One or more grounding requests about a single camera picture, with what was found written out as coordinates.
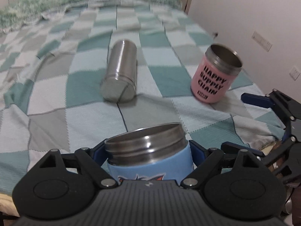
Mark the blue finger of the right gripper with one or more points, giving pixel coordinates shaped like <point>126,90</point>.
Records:
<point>256,100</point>

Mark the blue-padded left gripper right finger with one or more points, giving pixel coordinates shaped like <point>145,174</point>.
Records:
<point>208,164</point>

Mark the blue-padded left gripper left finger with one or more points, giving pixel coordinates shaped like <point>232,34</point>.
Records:
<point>90,161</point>

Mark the light blue cartoon cup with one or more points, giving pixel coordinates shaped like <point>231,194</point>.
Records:
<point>156,153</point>

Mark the tall stainless steel cup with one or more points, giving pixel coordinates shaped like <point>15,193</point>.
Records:
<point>119,84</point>

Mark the green checkered blanket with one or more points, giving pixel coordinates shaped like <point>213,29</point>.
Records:
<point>99,71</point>

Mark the pink Happy Supply Chain cup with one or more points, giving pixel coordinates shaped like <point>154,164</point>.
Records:
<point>215,74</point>

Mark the wall power socket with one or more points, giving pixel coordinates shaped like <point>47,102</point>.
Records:
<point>264,43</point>

